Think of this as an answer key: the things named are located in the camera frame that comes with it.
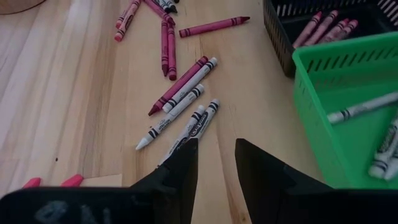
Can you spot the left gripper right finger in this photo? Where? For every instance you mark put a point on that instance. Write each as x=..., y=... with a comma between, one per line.
x=258, y=174

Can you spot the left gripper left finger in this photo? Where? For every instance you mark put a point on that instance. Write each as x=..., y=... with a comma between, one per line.
x=183, y=174

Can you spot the white crayon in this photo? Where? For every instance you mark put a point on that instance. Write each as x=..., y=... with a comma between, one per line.
x=186, y=129
x=363, y=108
x=171, y=116
x=191, y=84
x=393, y=168
x=384, y=149
x=206, y=119

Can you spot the magenta crayon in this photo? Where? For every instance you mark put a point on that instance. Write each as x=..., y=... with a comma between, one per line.
x=160, y=11
x=308, y=29
x=178, y=85
x=164, y=46
x=214, y=26
x=172, y=53

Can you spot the green plastic basket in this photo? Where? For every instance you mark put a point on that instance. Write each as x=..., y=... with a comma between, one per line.
x=348, y=149

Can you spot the grey crayon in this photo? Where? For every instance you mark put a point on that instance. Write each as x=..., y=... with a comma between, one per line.
x=171, y=6
x=163, y=4

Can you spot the black plastic basket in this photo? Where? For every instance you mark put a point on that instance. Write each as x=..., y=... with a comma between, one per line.
x=367, y=15

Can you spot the red crayons at bottom edge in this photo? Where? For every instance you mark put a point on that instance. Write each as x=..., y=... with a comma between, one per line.
x=73, y=181

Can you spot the white lamp with wooden base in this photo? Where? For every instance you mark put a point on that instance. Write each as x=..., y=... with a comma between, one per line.
x=18, y=5

